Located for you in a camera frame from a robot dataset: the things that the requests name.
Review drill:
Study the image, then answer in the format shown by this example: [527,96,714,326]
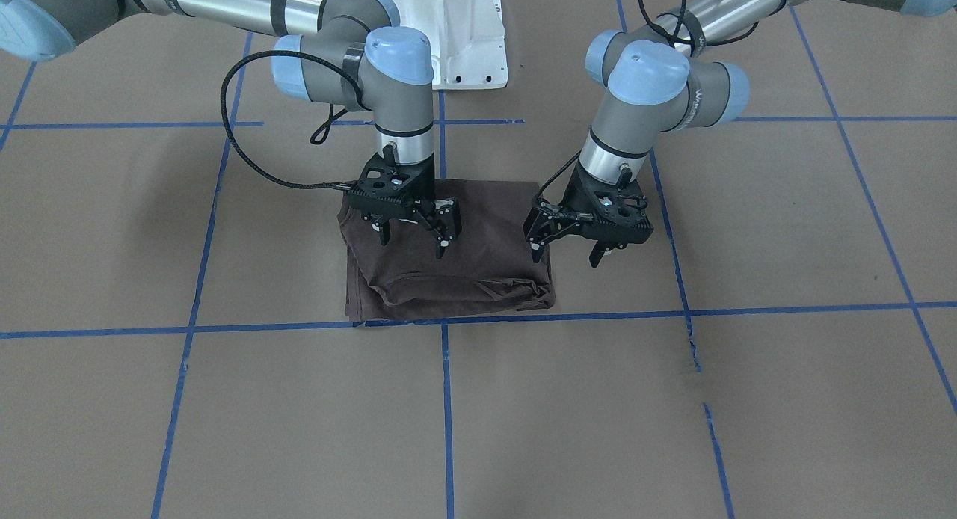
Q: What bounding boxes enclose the brown t-shirt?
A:
[337,179,557,322]

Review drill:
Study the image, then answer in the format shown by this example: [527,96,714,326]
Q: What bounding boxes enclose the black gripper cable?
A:
[220,50,375,191]

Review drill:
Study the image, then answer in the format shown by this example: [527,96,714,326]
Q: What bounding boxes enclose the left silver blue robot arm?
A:
[523,0,955,266]

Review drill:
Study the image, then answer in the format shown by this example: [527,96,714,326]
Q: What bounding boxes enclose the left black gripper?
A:
[523,165,621,268]

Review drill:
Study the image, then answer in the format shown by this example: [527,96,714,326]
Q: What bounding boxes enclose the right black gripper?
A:
[372,155,461,259]

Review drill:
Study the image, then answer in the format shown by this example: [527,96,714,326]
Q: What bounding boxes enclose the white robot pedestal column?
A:
[393,0,509,90]

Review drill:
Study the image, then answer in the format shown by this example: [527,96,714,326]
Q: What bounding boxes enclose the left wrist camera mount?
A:
[584,181,655,246]

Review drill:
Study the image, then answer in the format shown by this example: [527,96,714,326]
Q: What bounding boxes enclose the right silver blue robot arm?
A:
[2,0,461,257]

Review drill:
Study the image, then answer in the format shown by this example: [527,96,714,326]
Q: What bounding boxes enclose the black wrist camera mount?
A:
[345,153,428,219]

